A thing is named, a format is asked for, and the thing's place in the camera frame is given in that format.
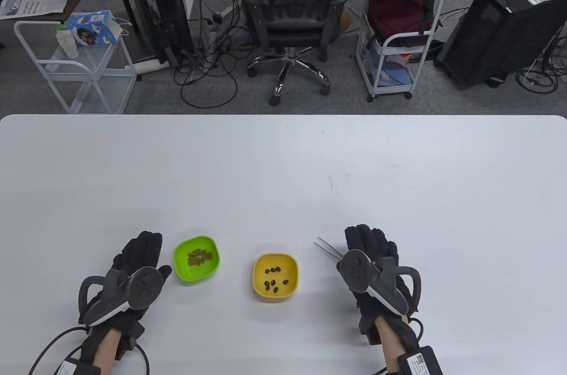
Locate coil of thin floor cables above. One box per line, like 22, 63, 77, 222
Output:
516, 25, 567, 94

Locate person's right forearm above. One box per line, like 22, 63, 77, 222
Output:
376, 317, 401, 371

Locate white cylindrical desk foot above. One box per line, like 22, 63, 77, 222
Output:
125, 59, 170, 74

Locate black closed computer tower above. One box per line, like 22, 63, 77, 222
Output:
434, 0, 567, 90

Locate black mesh office chair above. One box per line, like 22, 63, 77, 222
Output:
238, 0, 353, 106

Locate blue folded cloth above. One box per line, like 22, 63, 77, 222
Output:
374, 52, 416, 88

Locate tangle of black floor cables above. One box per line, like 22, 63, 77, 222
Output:
174, 0, 249, 108

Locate metal tweezers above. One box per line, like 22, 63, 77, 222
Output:
314, 237, 345, 260

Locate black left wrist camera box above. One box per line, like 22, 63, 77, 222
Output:
55, 360, 101, 375

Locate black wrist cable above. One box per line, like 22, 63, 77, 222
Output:
28, 326, 88, 375
132, 342, 150, 375
372, 317, 424, 375

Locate grey right hand controller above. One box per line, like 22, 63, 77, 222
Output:
338, 250, 422, 316

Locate blue carton box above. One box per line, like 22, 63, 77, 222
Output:
66, 10, 119, 48

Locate maroon bag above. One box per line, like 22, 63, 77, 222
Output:
368, 0, 443, 48

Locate green plastic dish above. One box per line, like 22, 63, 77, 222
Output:
173, 236, 221, 282

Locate person's left hand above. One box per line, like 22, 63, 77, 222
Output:
79, 231, 172, 362

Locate grey hand controller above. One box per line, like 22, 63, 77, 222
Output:
78, 266, 164, 326
338, 250, 422, 316

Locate grey left hand controller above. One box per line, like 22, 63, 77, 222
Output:
78, 266, 164, 326

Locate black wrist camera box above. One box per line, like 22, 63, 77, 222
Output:
55, 360, 101, 375
397, 346, 444, 375

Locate white power strip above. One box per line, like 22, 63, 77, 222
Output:
207, 5, 240, 32

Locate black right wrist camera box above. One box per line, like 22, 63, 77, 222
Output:
397, 346, 444, 375

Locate yellow small dish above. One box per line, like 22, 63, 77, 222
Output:
252, 253, 299, 303

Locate person's left forearm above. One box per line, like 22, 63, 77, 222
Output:
94, 329, 121, 373

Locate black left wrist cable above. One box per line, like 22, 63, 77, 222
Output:
28, 326, 88, 375
132, 342, 150, 375

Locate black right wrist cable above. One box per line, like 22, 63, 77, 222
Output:
372, 317, 424, 375

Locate person's right hand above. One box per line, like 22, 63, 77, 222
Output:
337, 224, 421, 345

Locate white wire cart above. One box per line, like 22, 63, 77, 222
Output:
13, 19, 137, 115

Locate black open computer tower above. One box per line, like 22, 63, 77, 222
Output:
113, 0, 195, 66

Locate folded newspaper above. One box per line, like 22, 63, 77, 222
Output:
0, 0, 70, 20

